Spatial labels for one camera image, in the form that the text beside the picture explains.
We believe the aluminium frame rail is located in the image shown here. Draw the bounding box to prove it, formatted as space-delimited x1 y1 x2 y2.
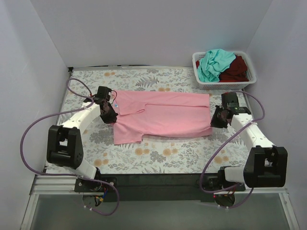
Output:
20 173 77 230

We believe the teal t shirt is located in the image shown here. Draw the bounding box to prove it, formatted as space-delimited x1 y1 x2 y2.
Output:
197 49 236 82

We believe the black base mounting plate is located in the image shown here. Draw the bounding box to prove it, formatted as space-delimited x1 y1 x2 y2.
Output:
74 173 233 203

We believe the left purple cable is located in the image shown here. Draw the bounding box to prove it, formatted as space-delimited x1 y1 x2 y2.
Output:
20 78 120 216

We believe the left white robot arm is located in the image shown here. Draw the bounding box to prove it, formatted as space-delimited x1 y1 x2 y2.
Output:
47 86 118 192

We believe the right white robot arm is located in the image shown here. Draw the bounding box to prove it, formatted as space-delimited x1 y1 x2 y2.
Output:
211 92 288 191

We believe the dark red t shirt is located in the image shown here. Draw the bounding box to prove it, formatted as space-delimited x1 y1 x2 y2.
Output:
196 55 248 82

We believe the white plastic basket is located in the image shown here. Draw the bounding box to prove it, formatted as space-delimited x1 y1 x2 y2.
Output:
192 50 257 90

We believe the pink t shirt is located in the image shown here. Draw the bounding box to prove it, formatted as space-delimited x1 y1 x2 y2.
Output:
113 91 213 145

